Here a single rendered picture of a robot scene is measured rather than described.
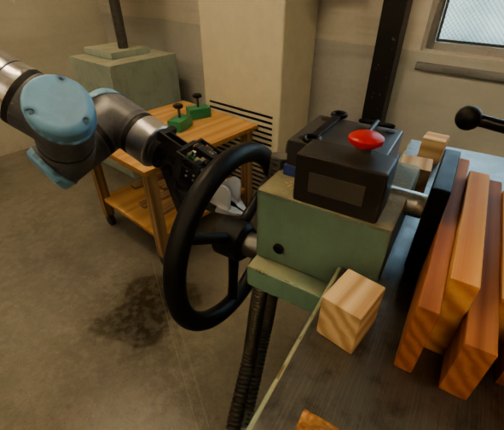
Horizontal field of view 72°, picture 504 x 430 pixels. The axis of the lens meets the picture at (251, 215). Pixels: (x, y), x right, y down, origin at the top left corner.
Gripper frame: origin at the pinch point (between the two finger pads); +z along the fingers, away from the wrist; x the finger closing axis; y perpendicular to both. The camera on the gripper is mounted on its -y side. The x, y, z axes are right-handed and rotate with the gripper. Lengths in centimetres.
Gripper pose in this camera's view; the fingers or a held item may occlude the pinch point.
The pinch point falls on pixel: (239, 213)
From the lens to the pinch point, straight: 64.4
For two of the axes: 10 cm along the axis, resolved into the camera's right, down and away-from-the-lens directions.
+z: 8.0, 5.6, -2.0
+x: 5.2, -5.0, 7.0
